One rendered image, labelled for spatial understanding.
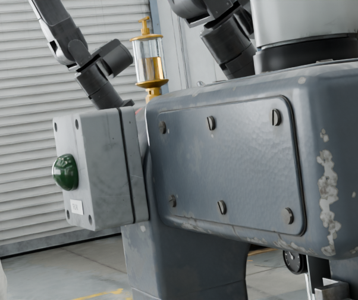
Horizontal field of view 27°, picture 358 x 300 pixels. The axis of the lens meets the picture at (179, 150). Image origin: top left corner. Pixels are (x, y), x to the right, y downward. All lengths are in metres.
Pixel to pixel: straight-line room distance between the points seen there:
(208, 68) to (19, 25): 2.35
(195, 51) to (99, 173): 8.56
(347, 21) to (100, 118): 0.22
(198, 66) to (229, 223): 8.64
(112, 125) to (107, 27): 8.09
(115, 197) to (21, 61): 7.76
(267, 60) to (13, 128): 7.66
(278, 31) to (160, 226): 0.18
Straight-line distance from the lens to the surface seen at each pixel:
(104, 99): 1.60
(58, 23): 1.58
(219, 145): 0.47
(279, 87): 0.41
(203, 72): 9.12
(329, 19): 0.61
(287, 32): 0.61
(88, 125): 0.56
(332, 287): 0.72
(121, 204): 0.57
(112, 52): 1.62
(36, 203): 8.30
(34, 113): 8.29
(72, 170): 0.58
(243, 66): 1.05
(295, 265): 0.78
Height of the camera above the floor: 1.32
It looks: 3 degrees down
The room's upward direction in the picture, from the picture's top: 8 degrees counter-clockwise
